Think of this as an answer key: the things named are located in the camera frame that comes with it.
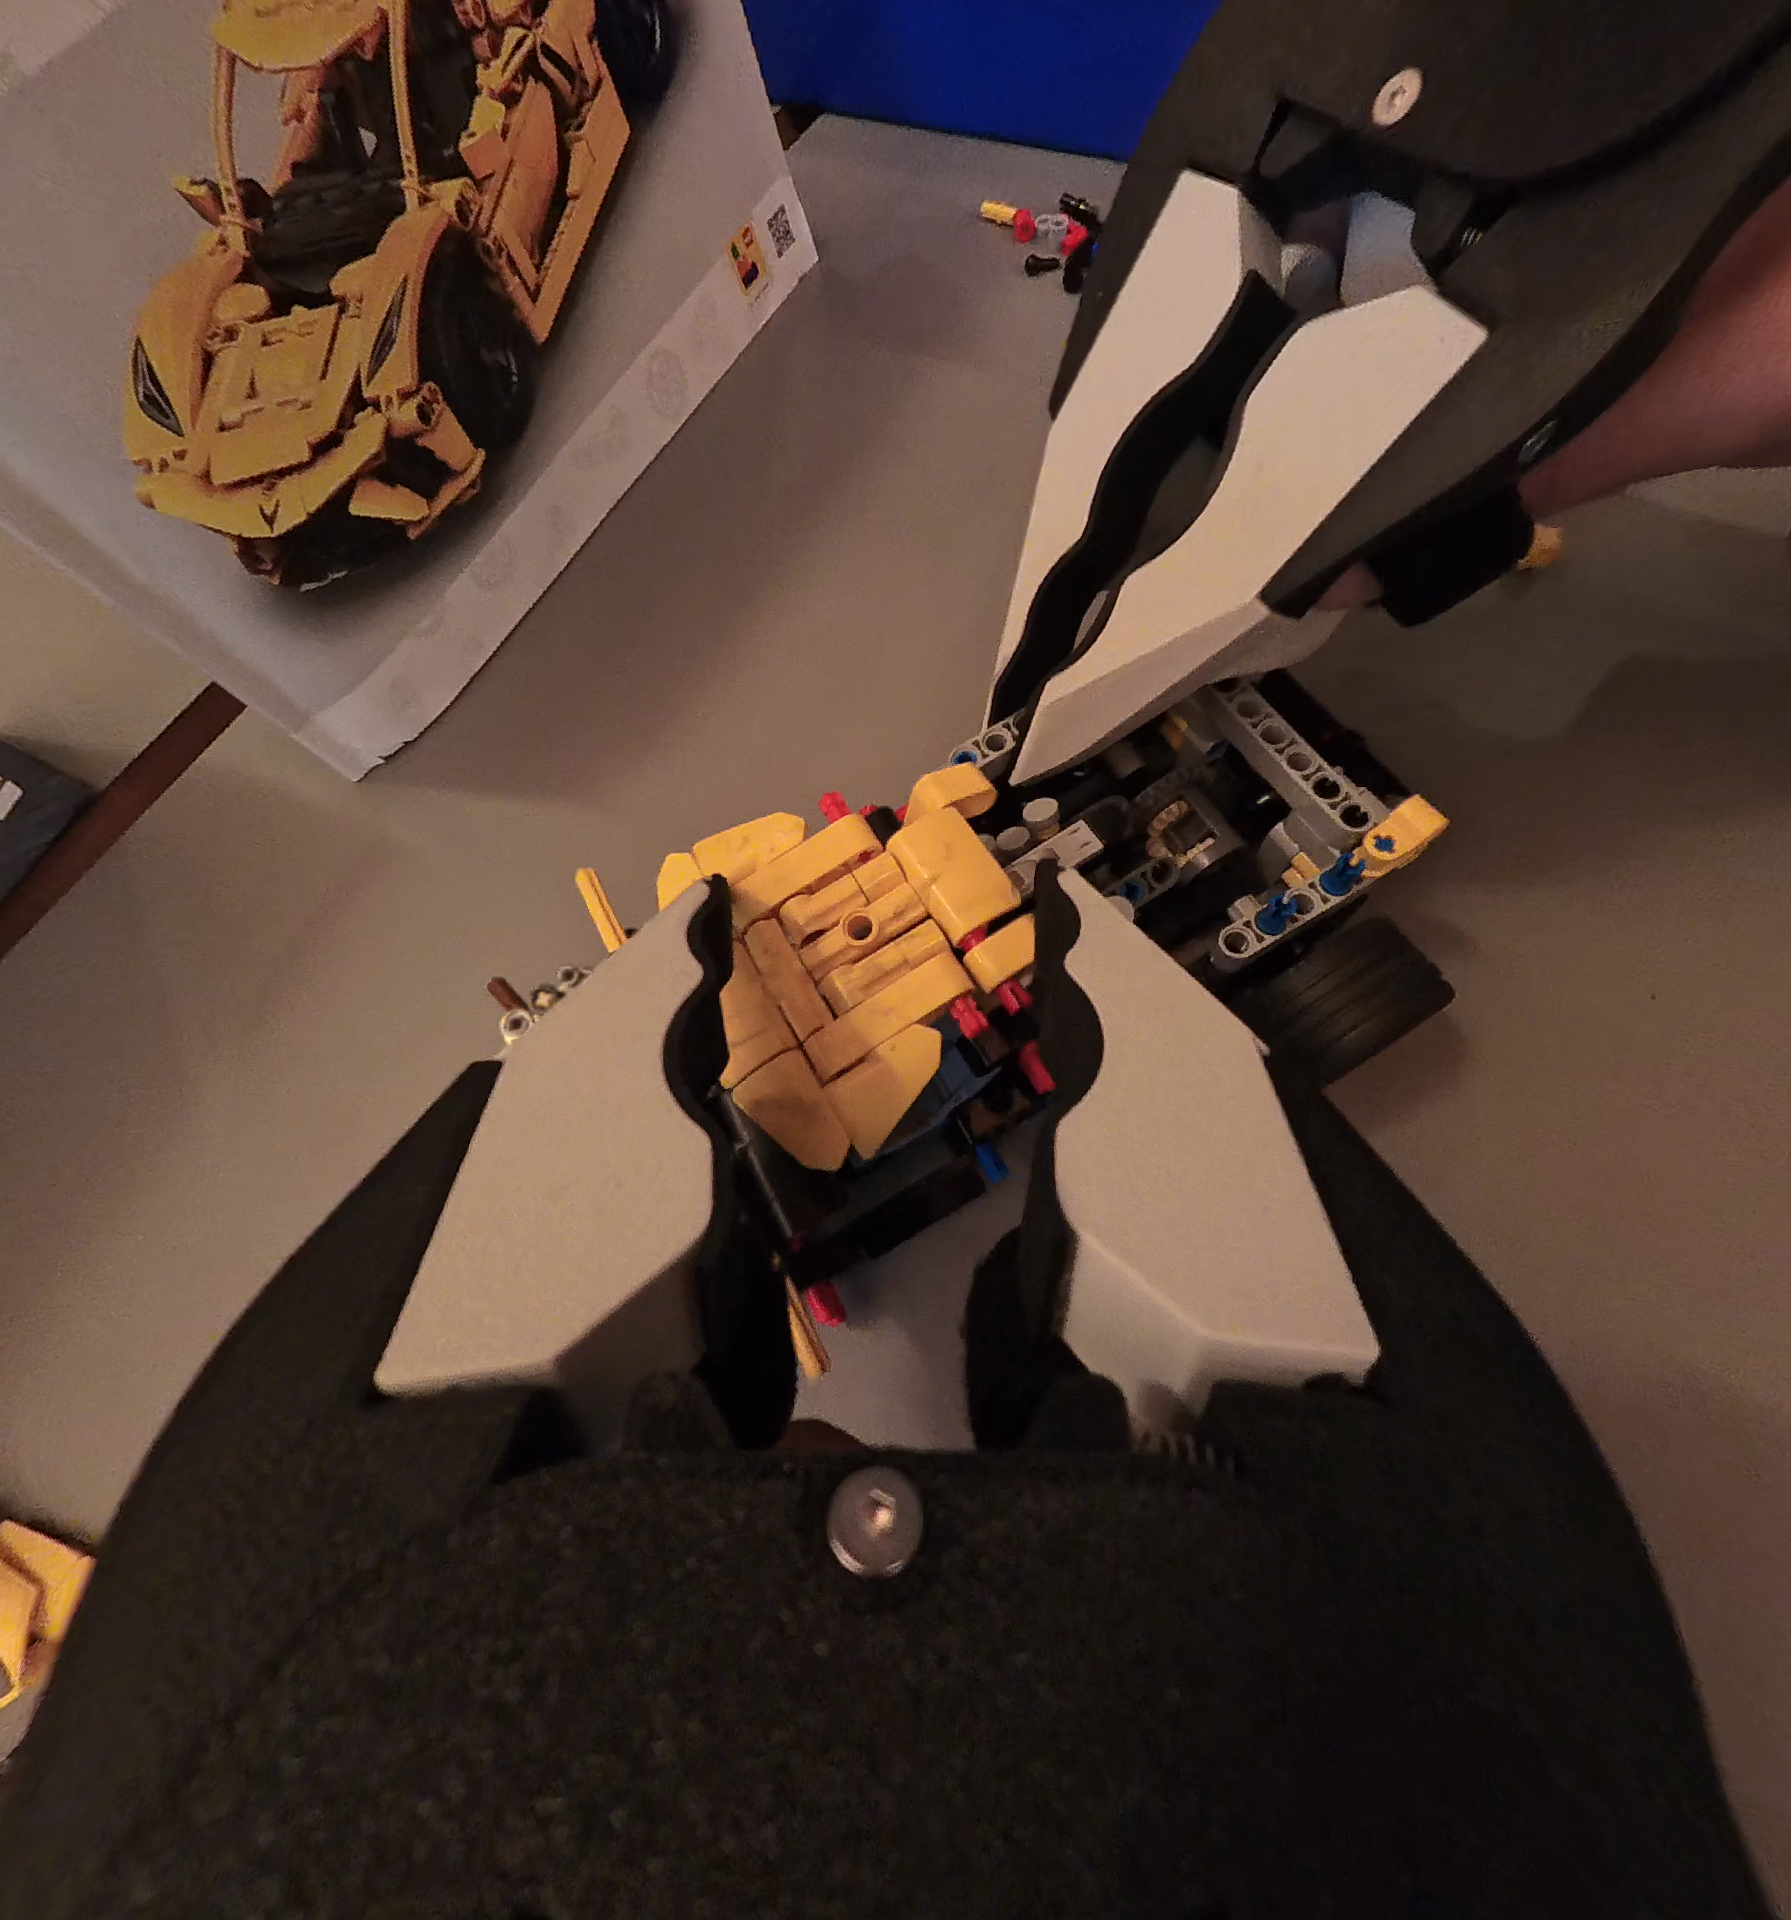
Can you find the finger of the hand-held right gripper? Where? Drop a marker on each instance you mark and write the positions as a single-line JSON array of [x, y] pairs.
[[1122, 359], [1286, 496]]

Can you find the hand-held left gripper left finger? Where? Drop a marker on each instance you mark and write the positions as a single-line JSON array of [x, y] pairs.
[[567, 1183]]

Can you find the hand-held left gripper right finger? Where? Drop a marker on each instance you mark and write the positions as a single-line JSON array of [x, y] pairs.
[[1196, 1183]]

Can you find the yellow black brick car chassis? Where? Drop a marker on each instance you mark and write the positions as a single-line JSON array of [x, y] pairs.
[[866, 960]]

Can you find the grey desk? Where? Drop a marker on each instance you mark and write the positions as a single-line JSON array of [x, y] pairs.
[[1586, 1200]]

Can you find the person's right hand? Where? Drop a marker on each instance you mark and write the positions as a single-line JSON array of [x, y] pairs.
[[1737, 345]]

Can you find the scattered small brick pins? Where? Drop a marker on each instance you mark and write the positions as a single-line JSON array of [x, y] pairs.
[[1054, 233]]

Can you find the blue plastic bin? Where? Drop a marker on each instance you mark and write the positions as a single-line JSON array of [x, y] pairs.
[[985, 59]]

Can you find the grey car instruction booklet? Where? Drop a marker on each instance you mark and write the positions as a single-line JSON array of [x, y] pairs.
[[609, 375]]

